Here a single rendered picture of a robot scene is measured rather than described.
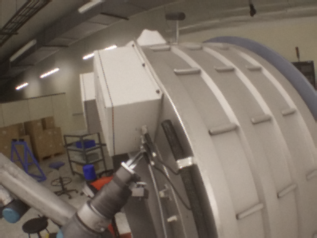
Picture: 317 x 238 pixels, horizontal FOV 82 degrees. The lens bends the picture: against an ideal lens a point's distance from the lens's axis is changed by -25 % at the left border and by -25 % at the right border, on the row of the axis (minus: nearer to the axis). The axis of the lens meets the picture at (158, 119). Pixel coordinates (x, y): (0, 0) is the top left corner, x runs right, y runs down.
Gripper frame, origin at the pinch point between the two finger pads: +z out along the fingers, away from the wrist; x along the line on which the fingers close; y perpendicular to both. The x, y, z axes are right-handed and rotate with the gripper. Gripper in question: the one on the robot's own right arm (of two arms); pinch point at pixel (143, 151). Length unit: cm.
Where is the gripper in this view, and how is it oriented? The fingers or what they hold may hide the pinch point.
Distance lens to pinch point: 61.3
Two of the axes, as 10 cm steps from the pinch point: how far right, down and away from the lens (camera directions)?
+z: 6.6, -7.3, 1.7
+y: 6.6, 4.5, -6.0
